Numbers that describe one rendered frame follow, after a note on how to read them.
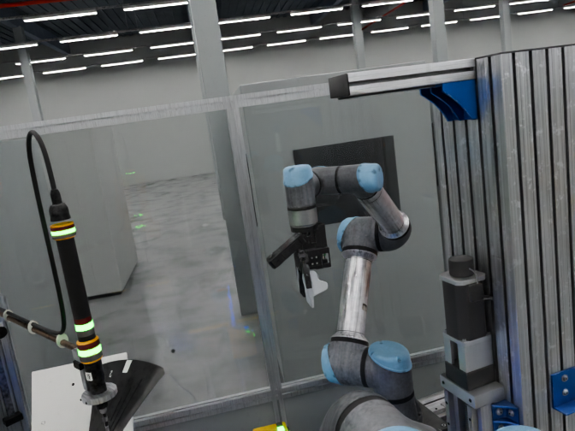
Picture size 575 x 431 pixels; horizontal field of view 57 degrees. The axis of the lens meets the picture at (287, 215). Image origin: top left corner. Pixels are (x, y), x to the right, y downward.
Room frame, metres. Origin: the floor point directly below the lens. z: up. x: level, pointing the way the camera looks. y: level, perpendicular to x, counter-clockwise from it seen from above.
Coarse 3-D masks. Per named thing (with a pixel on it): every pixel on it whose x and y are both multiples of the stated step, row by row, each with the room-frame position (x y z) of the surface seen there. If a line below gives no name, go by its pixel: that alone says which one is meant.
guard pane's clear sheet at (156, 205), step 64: (128, 128) 1.74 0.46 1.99; (192, 128) 1.78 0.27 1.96; (256, 128) 1.81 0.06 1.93; (320, 128) 1.85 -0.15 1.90; (384, 128) 1.89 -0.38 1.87; (0, 192) 1.67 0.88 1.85; (64, 192) 1.70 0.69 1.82; (128, 192) 1.74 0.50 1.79; (192, 192) 1.77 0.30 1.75; (256, 192) 1.81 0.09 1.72; (0, 256) 1.66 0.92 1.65; (128, 256) 1.73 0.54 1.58; (192, 256) 1.76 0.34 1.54; (384, 256) 1.88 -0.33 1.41; (128, 320) 1.72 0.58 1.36; (192, 320) 1.76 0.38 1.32; (256, 320) 1.80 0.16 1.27; (320, 320) 1.83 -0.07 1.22; (384, 320) 1.88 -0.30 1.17; (192, 384) 1.75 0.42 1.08; (256, 384) 1.79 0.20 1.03
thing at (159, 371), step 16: (112, 368) 1.24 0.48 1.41; (144, 368) 1.20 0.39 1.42; (160, 368) 1.18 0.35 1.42; (128, 384) 1.18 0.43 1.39; (144, 384) 1.16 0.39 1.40; (112, 400) 1.17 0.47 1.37; (128, 400) 1.14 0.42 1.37; (96, 416) 1.17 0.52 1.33; (112, 416) 1.13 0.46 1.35; (128, 416) 1.10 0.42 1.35
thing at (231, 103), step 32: (256, 96) 1.80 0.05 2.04; (288, 96) 1.82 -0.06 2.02; (0, 128) 1.66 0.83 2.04; (32, 128) 1.69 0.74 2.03; (64, 128) 1.69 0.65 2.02; (256, 224) 1.79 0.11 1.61; (256, 256) 1.79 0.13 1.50; (256, 288) 1.78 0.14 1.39; (320, 384) 1.82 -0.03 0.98; (160, 416) 1.71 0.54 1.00; (192, 416) 1.73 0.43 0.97
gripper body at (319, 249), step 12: (300, 228) 1.32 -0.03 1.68; (312, 228) 1.32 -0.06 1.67; (324, 228) 1.34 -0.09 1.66; (312, 240) 1.34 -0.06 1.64; (324, 240) 1.34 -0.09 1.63; (300, 252) 1.32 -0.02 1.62; (312, 252) 1.32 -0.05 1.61; (324, 252) 1.33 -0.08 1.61; (300, 264) 1.31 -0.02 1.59; (312, 264) 1.33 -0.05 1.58; (324, 264) 1.32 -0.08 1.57
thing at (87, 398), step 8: (80, 368) 1.02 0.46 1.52; (88, 384) 1.03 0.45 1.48; (112, 384) 1.04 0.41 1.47; (88, 392) 1.02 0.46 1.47; (104, 392) 1.01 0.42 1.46; (112, 392) 1.01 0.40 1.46; (80, 400) 1.00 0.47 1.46; (88, 400) 0.99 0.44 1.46; (96, 400) 0.99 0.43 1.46; (104, 400) 0.99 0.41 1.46
